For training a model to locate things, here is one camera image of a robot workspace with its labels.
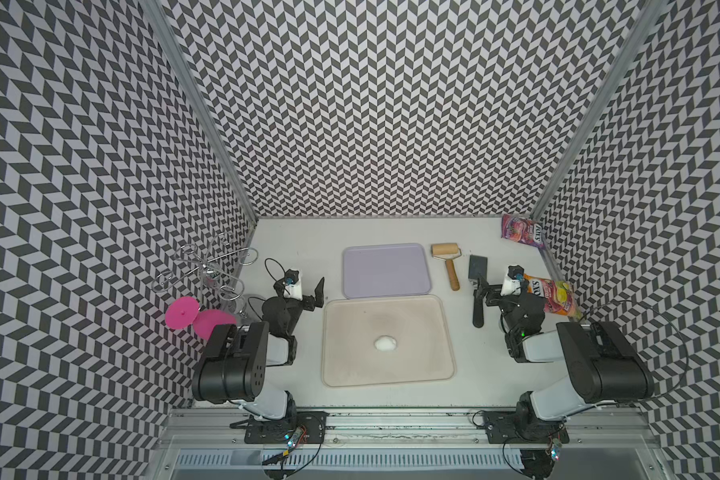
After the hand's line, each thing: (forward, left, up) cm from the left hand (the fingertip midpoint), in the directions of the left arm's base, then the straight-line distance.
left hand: (308, 276), depth 90 cm
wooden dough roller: (+16, -47, -8) cm, 50 cm away
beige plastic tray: (-11, -13, -11) cm, 20 cm away
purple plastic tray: (+8, -24, -9) cm, 27 cm away
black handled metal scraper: (+9, -56, -9) cm, 57 cm away
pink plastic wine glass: (-20, +21, +17) cm, 34 cm away
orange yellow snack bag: (-3, -79, -7) cm, 79 cm away
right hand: (0, -56, 0) cm, 56 cm away
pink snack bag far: (+23, -75, -6) cm, 79 cm away
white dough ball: (-18, -23, -8) cm, 30 cm away
